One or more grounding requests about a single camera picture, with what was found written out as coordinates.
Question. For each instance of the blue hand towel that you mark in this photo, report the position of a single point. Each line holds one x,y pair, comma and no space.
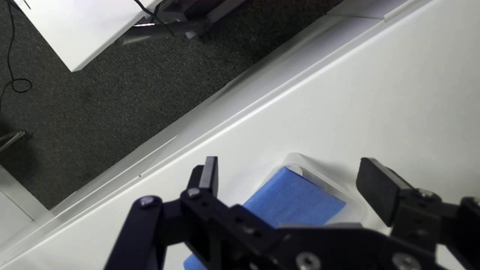
294,200

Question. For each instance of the white robot stand board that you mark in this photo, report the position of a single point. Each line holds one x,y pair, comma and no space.
84,30

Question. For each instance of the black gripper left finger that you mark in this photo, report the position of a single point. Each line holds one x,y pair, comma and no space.
210,215

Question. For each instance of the black metal stand frame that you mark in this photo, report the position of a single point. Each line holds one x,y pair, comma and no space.
200,20

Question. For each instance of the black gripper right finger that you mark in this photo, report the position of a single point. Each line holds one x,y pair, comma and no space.
384,192

